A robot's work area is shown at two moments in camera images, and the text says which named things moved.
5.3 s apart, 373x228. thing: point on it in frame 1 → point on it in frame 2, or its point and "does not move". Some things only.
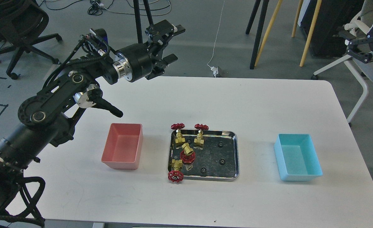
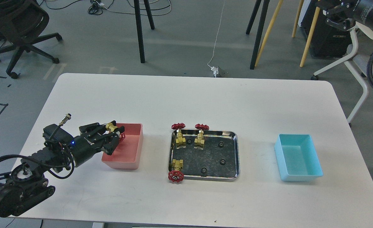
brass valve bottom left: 177,175 does not move
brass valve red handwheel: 186,159 → 110,126
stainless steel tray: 211,155 does not move
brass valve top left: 179,139 does not move
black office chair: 17,23 does not move
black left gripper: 160,33 → 93,137
